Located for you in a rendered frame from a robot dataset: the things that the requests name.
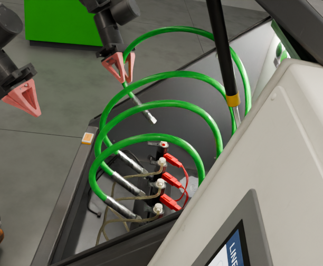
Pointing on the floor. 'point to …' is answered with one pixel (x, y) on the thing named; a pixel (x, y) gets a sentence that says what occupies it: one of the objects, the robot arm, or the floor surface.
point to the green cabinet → (60, 25)
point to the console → (274, 173)
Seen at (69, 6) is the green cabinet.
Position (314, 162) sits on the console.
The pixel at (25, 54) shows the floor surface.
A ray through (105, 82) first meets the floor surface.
